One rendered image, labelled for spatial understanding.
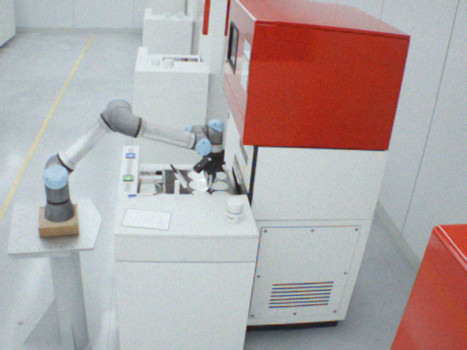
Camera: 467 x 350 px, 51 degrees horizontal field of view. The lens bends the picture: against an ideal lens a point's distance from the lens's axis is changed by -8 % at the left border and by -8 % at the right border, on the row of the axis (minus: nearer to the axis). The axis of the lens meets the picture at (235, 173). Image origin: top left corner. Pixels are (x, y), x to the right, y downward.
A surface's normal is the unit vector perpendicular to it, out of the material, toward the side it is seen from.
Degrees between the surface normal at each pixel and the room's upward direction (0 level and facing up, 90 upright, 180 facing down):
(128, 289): 90
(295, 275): 90
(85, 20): 90
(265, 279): 90
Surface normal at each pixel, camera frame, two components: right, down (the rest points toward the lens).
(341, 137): 0.14, 0.46
